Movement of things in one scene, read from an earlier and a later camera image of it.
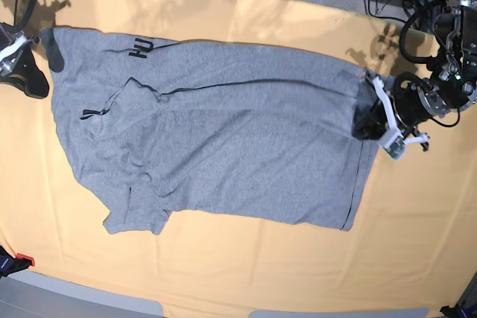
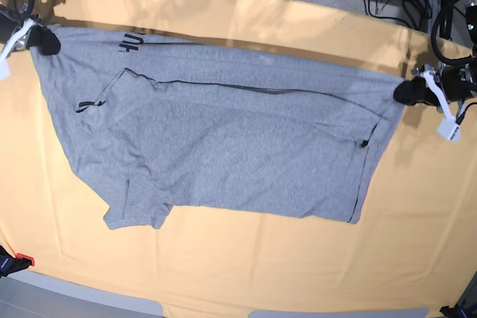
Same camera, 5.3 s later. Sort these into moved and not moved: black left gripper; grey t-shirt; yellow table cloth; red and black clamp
Moved: black left gripper
Not moved: red and black clamp; yellow table cloth; grey t-shirt
